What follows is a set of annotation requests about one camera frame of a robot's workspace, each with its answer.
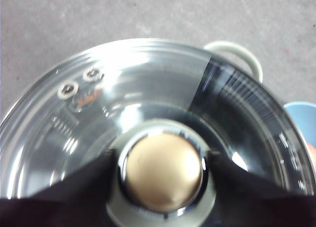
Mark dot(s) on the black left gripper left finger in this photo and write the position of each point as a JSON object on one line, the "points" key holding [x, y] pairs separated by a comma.
{"points": [[61, 202]]}

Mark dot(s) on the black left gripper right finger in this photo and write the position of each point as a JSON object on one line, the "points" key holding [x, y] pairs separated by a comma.
{"points": [[259, 202]]}

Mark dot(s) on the brown egg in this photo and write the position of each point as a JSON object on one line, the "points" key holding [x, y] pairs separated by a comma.
{"points": [[313, 148]]}

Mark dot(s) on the glass lid with green knob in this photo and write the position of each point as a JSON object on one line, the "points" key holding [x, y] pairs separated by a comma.
{"points": [[160, 88]]}

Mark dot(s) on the pale green electric steamer pot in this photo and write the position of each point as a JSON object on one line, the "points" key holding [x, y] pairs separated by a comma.
{"points": [[249, 56]]}

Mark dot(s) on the blue ribbed bowl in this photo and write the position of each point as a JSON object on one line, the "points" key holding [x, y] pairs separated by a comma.
{"points": [[302, 116]]}

